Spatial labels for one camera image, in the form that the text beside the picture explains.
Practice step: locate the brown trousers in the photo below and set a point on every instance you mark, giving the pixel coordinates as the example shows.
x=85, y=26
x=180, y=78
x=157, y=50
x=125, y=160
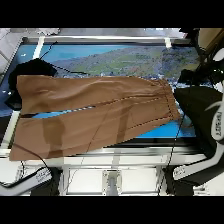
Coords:
x=96, y=113

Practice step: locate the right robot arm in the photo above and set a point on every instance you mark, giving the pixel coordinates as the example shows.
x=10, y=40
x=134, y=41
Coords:
x=217, y=123

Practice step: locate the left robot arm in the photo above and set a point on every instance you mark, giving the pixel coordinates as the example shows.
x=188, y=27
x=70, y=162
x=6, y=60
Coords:
x=31, y=180

